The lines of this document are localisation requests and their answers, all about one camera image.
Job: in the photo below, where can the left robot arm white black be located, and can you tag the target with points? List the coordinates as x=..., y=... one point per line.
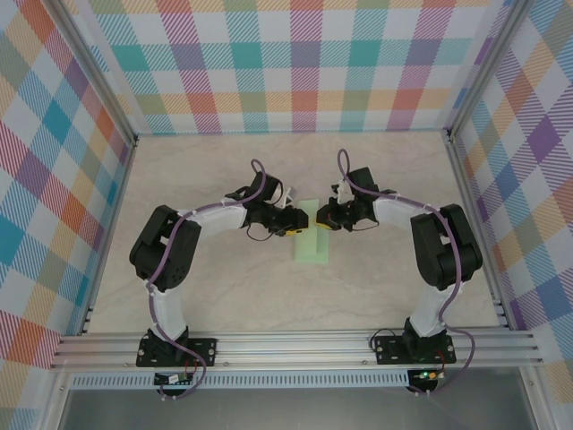
x=177, y=309

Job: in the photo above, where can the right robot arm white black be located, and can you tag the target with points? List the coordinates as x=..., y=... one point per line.
x=425, y=318

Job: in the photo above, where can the grey metal panel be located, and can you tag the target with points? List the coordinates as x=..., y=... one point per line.
x=291, y=410

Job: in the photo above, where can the small circuit board green light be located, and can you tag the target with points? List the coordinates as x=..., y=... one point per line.
x=427, y=375

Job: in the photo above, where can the small circuit board black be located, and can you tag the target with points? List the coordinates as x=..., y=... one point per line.
x=172, y=379

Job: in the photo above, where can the wide aluminium mounting rail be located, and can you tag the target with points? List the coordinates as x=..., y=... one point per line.
x=291, y=349

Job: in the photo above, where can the aluminium side rail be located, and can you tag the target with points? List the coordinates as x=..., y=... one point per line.
x=107, y=233
x=480, y=233

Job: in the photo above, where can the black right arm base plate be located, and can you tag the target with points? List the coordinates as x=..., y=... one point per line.
x=389, y=351

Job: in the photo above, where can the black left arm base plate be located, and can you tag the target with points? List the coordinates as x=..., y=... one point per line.
x=206, y=349

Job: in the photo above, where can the aluminium frame post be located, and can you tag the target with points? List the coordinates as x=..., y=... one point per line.
x=488, y=74
x=96, y=76

